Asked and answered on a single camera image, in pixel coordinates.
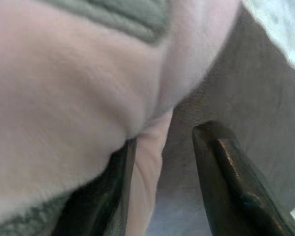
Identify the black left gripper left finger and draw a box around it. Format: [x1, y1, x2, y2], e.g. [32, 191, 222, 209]
[53, 138, 138, 236]

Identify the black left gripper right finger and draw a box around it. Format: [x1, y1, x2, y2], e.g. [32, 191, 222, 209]
[191, 121, 295, 236]

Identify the pale pink plush pillow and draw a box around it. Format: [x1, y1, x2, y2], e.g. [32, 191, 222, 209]
[0, 0, 243, 236]

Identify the dark grey fabric sofa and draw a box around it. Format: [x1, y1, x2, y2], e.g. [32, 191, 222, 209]
[159, 2, 295, 214]

